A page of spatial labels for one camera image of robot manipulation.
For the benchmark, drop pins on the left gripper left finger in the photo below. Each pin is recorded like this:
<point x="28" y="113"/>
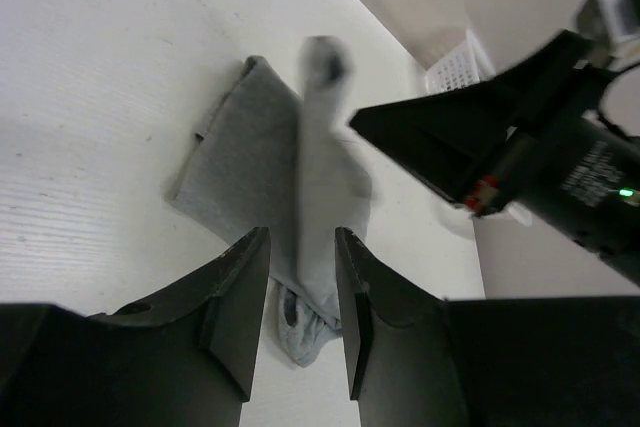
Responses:
<point x="182" y="356"/>

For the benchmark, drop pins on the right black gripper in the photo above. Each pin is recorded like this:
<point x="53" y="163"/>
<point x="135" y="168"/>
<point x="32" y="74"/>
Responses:
<point x="535" y="135"/>

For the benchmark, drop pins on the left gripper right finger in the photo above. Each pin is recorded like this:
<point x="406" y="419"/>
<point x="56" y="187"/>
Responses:
<point x="413" y="359"/>

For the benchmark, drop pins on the grey tank top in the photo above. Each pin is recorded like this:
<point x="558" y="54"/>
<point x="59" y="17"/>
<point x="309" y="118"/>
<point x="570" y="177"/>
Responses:
<point x="269" y="156"/>

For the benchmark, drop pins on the white plastic basket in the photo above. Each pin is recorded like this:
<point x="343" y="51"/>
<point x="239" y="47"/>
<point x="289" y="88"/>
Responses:
<point x="465" y="64"/>

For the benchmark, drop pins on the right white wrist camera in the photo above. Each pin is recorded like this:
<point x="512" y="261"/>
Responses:
<point x="612" y="25"/>

